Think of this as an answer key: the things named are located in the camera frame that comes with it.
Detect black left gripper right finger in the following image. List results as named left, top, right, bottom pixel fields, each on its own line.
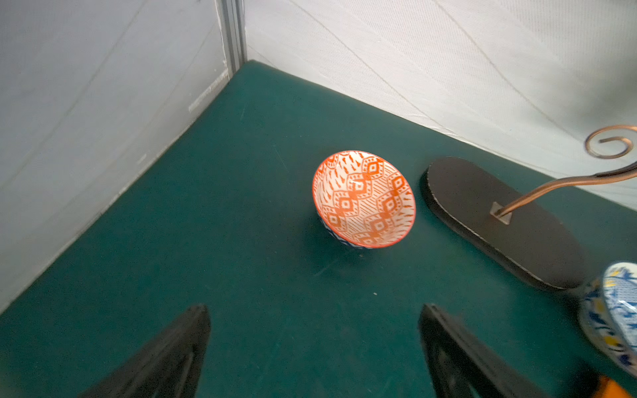
left=419, top=304, right=547, bottom=397

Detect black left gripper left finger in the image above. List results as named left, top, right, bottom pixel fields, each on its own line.
left=80, top=304, right=211, bottom=397

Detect orange tea bag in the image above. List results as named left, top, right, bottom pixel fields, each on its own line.
left=592, top=376, right=633, bottom=398

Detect blue yellow patterned bowl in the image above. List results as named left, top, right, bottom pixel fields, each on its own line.
left=578, top=261, right=636, bottom=376

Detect copper wire cup stand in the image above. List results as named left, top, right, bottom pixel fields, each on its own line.
left=420, top=123, right=637, bottom=292

